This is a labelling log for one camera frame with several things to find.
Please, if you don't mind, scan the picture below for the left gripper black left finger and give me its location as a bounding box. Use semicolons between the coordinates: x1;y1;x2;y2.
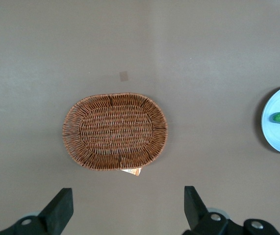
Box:
0;188;74;235

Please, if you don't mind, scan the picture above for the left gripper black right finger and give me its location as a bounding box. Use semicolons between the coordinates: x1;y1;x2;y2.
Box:
182;186;280;235

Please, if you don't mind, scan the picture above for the orange paper tag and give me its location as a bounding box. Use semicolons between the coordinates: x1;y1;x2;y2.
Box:
120;167;142;177

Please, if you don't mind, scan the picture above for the brown oval wicker basket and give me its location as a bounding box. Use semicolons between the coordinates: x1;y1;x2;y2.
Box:
61;92;169;171

